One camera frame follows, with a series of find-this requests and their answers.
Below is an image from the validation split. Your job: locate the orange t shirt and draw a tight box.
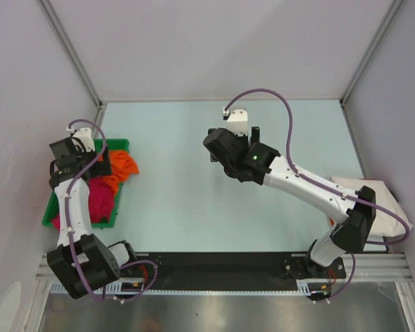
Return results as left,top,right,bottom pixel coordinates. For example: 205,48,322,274
102,150,140,196

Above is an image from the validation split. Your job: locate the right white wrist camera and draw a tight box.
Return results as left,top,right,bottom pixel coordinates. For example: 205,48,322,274
223,107,248,137

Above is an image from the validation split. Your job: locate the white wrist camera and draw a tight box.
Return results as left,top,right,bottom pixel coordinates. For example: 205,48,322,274
67,127,95,152
223,107,248,137

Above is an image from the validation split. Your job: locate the white folded t shirt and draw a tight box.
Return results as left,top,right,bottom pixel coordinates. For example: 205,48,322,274
330,176,414,239

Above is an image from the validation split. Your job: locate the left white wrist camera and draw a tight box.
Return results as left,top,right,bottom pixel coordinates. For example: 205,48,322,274
67,127,95,152

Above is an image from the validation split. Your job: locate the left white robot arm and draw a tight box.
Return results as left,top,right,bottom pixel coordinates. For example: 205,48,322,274
47,132,139,299

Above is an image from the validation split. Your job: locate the magenta t shirt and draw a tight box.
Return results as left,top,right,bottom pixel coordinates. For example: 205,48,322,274
52,178,116,232

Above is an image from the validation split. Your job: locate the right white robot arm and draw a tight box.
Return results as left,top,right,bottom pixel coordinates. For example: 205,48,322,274
203,128,376,277

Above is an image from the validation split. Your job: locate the white cable duct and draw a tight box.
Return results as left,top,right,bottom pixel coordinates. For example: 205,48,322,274
50,279,333,297

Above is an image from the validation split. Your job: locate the green plastic bin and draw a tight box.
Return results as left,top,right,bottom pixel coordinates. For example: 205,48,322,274
41,138,131,230

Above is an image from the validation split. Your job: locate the aluminium rail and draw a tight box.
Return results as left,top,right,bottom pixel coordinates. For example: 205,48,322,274
35,252,413,282

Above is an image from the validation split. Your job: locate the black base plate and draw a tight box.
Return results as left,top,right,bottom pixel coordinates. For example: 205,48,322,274
134,251,347,292

